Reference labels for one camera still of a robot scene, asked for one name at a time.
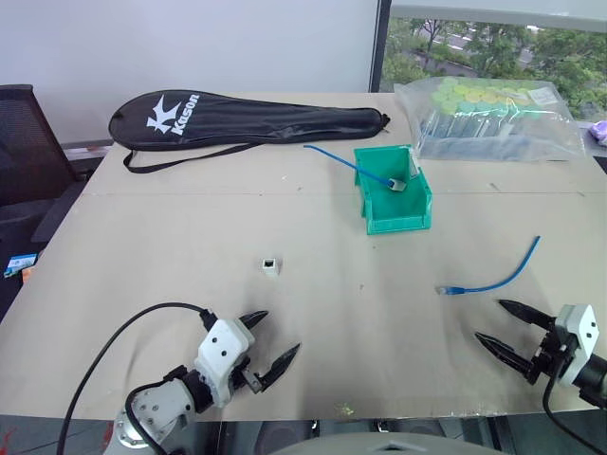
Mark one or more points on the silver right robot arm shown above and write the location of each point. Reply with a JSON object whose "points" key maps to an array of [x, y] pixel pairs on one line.
{"points": [[594, 376]]}

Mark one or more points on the dark window frame post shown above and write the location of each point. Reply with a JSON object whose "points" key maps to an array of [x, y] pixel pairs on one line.
{"points": [[380, 45]]}

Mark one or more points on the small white connector block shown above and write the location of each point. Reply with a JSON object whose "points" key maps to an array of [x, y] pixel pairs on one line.
{"points": [[270, 267]]}

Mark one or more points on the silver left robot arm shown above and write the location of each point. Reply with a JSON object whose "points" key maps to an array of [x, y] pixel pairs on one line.
{"points": [[156, 408]]}

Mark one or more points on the grey rounded robot body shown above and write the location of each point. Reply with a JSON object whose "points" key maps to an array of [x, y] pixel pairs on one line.
{"points": [[384, 445]]}

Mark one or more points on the green plastic bin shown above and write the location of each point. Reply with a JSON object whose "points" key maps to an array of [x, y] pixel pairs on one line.
{"points": [[396, 208]]}

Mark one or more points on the black Kason racket bag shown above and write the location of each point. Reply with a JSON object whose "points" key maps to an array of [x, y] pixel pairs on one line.
{"points": [[237, 118]]}

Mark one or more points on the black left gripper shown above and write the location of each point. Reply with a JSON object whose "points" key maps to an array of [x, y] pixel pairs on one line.
{"points": [[246, 376]]}

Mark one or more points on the black office chair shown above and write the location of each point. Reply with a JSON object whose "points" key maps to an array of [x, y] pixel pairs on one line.
{"points": [[28, 156]]}

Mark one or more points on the clear plastic bag with parts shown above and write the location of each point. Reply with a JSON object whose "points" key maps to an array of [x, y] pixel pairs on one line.
{"points": [[493, 128]]}

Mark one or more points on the purple object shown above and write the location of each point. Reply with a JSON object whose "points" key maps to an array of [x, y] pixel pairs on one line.
{"points": [[600, 132]]}

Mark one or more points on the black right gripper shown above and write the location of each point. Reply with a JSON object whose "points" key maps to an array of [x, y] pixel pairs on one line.
{"points": [[550, 358]]}

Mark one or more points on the small blue printed box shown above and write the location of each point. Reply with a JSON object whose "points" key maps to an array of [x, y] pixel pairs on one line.
{"points": [[20, 264]]}

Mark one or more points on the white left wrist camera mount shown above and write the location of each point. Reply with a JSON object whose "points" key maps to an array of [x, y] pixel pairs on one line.
{"points": [[220, 348]]}

